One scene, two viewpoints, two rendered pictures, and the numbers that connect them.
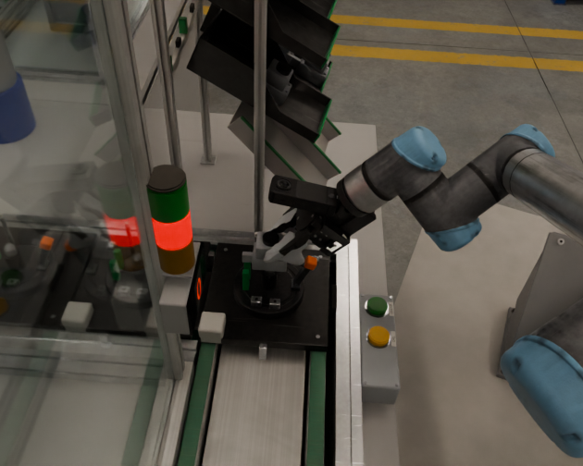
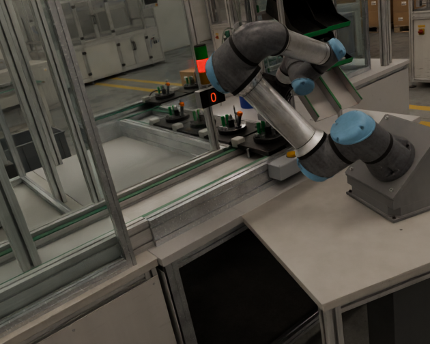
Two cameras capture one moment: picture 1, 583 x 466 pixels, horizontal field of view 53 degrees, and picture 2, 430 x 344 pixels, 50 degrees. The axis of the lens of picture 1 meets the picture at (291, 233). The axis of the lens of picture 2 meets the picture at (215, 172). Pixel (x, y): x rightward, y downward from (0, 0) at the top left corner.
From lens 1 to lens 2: 1.51 m
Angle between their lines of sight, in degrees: 51
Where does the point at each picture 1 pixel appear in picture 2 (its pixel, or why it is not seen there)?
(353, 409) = (255, 166)
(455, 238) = (295, 83)
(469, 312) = not seen: hidden behind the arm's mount
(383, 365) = (282, 161)
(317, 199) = (269, 78)
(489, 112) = not seen: outside the picture
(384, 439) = (271, 194)
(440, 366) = (325, 185)
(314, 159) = (330, 101)
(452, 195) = (298, 67)
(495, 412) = (328, 202)
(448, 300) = not seen: hidden behind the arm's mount
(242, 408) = (228, 166)
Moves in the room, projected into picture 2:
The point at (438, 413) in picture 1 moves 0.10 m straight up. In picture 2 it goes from (302, 195) to (299, 170)
